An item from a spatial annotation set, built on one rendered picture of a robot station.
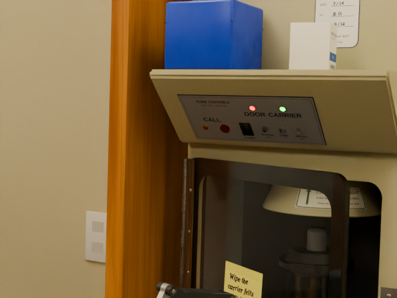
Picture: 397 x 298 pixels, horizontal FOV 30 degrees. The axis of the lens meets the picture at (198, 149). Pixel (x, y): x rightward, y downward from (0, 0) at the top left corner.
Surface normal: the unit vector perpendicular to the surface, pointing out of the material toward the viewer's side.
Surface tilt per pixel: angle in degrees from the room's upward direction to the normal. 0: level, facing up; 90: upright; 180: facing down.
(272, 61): 90
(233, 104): 135
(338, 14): 90
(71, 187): 90
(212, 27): 90
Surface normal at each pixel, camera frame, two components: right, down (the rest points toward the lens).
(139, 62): 0.88, 0.05
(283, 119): -0.35, 0.73
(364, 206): 0.50, -0.34
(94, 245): -0.47, 0.04
